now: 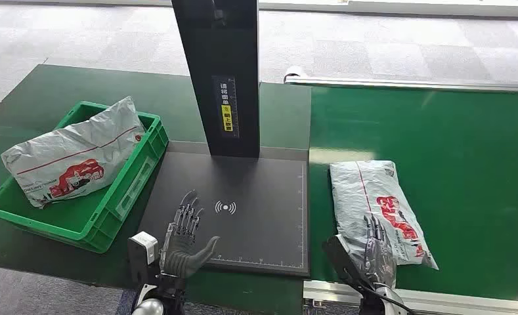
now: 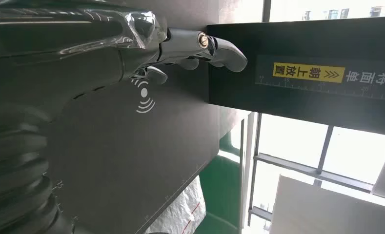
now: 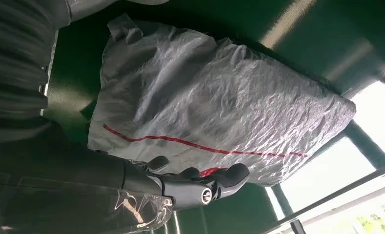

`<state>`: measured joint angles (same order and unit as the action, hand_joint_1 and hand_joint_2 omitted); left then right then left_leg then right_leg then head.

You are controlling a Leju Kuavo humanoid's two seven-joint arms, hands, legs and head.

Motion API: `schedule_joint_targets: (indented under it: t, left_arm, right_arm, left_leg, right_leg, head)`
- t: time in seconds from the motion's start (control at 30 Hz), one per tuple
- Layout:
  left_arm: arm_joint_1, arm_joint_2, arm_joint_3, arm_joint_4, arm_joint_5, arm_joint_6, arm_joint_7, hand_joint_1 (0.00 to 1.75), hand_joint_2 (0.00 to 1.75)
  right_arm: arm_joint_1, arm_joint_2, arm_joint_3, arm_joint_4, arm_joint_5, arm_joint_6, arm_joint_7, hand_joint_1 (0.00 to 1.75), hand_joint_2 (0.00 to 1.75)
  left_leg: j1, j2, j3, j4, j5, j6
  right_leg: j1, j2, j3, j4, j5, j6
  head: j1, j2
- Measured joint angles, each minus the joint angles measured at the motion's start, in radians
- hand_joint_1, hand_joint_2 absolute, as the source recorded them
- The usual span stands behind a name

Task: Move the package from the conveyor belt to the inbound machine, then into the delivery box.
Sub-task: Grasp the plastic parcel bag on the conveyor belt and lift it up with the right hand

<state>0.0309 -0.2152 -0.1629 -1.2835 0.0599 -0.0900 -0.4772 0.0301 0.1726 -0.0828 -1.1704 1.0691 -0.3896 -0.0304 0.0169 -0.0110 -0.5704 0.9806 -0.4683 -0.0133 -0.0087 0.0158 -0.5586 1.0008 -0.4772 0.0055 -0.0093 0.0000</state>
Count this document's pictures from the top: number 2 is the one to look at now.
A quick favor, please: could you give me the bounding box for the grey package red print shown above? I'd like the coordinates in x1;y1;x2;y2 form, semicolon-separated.
145;175;207;234

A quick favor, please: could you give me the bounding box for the black inbound scanning machine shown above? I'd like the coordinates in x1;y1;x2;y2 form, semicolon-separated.
46;0;385;234

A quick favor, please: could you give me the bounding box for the green conveyor belt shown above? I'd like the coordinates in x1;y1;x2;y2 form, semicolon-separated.
195;129;245;234

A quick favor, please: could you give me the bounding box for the yellow warning label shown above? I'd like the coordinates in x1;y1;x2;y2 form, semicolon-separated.
272;62;346;84

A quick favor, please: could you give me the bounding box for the white flat panel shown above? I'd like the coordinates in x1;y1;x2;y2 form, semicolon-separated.
269;174;385;234

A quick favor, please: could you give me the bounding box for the grey window frame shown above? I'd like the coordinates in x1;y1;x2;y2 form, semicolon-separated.
246;0;375;227

